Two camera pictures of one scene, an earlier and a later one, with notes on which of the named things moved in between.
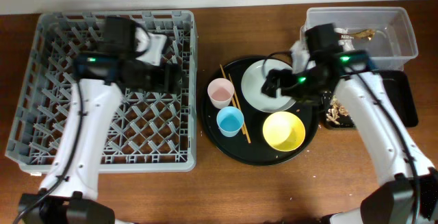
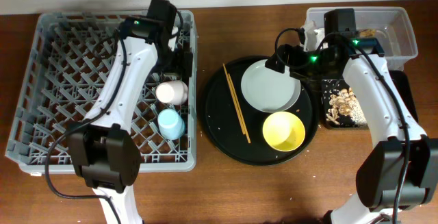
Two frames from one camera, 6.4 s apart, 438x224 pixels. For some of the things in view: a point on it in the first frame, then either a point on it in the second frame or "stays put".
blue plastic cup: x=230 y=120 → x=171 y=124
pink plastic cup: x=221 y=92 → x=172 y=92
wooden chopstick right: x=239 y=107 stays put
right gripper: x=277 y=81 → x=298 y=52
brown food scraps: x=335 y=111 stays put
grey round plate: x=252 y=85 stays put
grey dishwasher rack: x=154 y=133 stays put
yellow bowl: x=284 y=131 stays put
